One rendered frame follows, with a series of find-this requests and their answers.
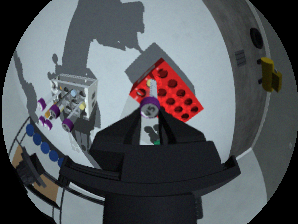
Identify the orange tube with purple cap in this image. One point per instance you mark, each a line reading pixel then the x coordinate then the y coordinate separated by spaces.
pixel 43 118

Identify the red tube rack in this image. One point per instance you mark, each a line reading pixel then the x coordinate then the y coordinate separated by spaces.
pixel 176 96

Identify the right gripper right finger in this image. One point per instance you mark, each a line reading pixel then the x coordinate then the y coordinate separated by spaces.
pixel 178 132

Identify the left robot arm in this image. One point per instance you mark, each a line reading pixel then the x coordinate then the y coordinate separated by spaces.
pixel 26 175

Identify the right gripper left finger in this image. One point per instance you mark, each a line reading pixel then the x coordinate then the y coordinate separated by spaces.
pixel 122 130

